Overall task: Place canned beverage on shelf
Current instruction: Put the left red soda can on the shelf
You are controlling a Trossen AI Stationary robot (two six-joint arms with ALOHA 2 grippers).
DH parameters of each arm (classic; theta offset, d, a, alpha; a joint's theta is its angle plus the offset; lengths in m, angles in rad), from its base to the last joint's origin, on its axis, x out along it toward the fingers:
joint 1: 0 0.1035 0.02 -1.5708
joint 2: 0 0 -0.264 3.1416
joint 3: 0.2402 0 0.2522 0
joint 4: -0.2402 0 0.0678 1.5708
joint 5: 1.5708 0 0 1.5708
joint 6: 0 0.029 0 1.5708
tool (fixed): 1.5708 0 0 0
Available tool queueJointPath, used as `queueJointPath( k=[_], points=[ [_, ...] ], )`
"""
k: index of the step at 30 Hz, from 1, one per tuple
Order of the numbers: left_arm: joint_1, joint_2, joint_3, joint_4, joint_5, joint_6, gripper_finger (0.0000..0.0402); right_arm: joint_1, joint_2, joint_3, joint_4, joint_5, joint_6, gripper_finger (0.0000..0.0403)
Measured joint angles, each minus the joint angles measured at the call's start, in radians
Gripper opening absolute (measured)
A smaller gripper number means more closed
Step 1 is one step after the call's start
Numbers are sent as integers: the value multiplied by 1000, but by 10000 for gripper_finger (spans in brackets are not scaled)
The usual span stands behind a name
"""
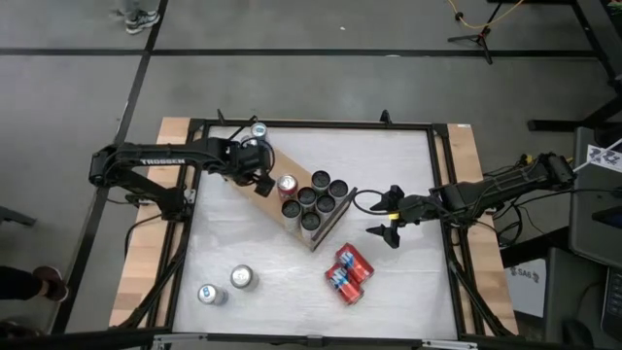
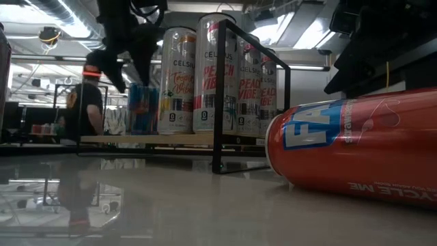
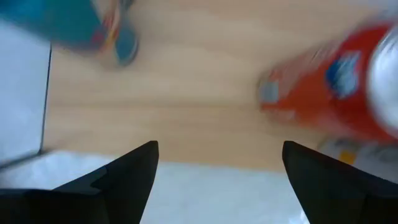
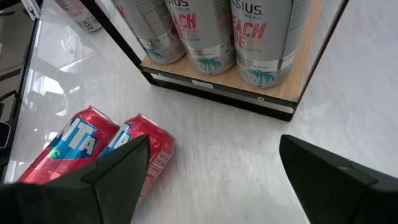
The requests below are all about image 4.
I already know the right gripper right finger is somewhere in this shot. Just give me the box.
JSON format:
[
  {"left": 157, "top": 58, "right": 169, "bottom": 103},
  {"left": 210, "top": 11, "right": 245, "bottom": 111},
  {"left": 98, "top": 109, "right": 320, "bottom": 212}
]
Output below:
[{"left": 279, "top": 134, "right": 398, "bottom": 224}]

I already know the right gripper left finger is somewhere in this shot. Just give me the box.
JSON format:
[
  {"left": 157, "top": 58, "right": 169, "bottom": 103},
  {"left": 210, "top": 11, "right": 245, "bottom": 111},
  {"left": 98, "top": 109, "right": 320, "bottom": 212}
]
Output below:
[{"left": 0, "top": 134, "right": 152, "bottom": 224}]

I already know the red Fanta strawberry can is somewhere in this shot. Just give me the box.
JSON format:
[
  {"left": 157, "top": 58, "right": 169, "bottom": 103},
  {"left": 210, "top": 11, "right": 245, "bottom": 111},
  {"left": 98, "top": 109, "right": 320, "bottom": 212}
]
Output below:
[
  {"left": 17, "top": 105, "right": 121, "bottom": 185},
  {"left": 99, "top": 113, "right": 177, "bottom": 200}
]

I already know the white Celsius can black top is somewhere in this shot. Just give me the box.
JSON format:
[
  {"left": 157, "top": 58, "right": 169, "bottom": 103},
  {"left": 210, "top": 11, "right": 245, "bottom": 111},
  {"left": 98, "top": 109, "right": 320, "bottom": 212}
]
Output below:
[
  {"left": 229, "top": 0, "right": 312, "bottom": 88},
  {"left": 110, "top": 0, "right": 187, "bottom": 65},
  {"left": 164, "top": 0, "right": 236, "bottom": 76}
]

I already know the silver-topped beverage can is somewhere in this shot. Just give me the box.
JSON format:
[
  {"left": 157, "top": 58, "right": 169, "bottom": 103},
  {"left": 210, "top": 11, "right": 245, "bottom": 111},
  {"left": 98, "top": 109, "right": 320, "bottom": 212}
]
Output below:
[{"left": 54, "top": 0, "right": 103, "bottom": 33}]

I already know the wooden shelf black metal frame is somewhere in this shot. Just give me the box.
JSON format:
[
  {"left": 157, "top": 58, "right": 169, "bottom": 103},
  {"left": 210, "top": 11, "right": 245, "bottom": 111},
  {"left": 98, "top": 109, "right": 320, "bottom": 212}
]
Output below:
[{"left": 79, "top": 0, "right": 351, "bottom": 123}]

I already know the black metal table frame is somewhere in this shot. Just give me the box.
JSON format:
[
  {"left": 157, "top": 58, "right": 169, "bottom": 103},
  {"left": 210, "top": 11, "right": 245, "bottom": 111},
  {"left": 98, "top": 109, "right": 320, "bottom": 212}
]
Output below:
[{"left": 0, "top": 0, "right": 43, "bottom": 184}]

